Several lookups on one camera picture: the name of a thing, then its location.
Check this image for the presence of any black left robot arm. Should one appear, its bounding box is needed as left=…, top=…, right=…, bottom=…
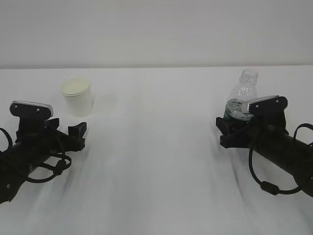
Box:
left=0, top=118, right=87, bottom=203

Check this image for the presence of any white paper cup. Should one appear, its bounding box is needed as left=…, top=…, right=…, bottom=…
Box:
left=60, top=77, right=93, bottom=118

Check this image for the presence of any clear green-label water bottle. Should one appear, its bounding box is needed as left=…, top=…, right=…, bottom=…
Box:
left=224, top=70, right=258, bottom=121

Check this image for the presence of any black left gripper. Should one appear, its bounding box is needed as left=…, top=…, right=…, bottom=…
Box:
left=41, top=118, right=87, bottom=153

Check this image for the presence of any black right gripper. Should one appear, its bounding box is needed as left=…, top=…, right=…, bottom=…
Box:
left=216, top=117, right=259, bottom=148

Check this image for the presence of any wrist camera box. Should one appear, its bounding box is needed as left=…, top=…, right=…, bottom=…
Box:
left=242, top=95, right=288, bottom=116
left=9, top=100, right=53, bottom=120

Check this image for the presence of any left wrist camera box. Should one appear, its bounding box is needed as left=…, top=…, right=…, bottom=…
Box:
left=9, top=100, right=53, bottom=120

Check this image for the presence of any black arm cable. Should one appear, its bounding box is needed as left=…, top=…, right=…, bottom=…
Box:
left=0, top=122, right=72, bottom=184
left=248, top=123, right=313, bottom=196

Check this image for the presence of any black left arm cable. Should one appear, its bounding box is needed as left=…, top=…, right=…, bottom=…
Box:
left=0, top=122, right=72, bottom=184

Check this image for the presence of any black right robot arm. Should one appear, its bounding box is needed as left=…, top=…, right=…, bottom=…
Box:
left=216, top=112, right=313, bottom=196

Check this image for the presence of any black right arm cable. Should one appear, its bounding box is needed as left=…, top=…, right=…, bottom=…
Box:
left=248, top=123, right=313, bottom=196

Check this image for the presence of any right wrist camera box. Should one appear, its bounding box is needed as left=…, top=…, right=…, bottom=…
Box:
left=242, top=95, right=288, bottom=116

